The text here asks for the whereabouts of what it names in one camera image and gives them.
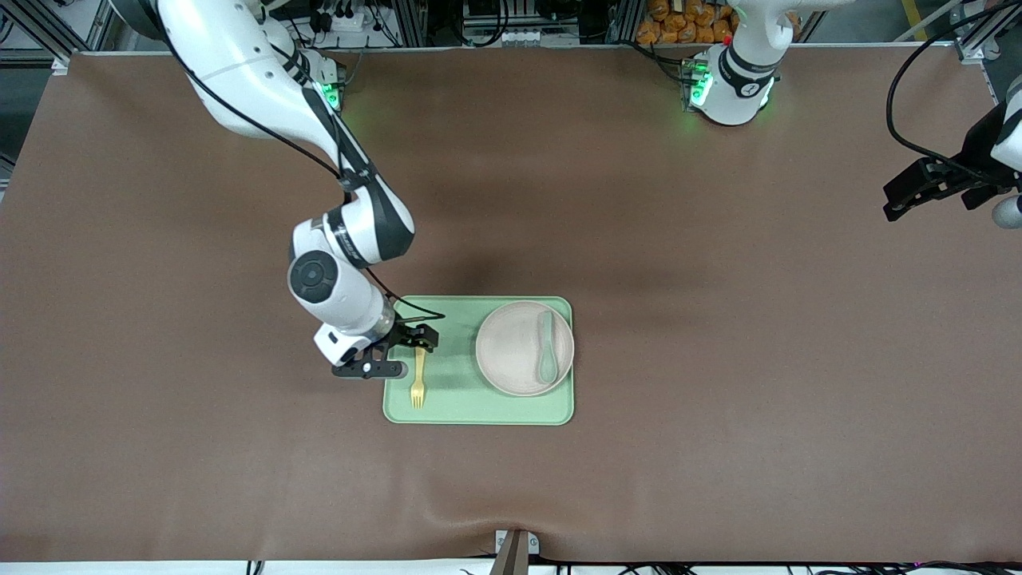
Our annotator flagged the beige round plate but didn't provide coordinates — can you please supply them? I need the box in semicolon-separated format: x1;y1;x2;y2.
475;301;575;397

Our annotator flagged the light green rectangular tray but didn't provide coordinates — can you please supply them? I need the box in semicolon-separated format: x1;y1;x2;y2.
382;295;575;426

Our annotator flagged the sage green plastic spoon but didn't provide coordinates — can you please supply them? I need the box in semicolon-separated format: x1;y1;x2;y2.
537;311;557;385

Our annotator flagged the brown table cover mat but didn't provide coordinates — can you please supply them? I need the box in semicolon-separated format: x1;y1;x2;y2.
0;48;1022;564

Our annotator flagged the metal table edge clamp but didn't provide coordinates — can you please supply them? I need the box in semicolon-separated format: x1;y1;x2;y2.
495;529;540;575

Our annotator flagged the orange round snacks pile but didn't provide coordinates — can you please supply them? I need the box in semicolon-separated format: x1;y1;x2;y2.
636;0;799;46

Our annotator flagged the white connector strip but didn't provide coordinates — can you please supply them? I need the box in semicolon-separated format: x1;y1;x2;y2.
463;28;584;47

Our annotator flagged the white power strip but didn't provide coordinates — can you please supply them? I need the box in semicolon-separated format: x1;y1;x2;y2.
315;4;368;33

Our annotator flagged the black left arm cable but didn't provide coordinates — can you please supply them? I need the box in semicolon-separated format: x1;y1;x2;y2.
886;0;1022;165

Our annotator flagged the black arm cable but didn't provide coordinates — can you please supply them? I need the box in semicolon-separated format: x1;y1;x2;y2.
156;0;446;320
886;0;1022;165

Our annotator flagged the aluminium frame post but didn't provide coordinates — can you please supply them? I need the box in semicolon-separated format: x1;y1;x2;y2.
954;0;1022;66
0;0;121;74

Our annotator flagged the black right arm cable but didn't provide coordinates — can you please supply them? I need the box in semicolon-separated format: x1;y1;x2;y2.
156;0;446;320

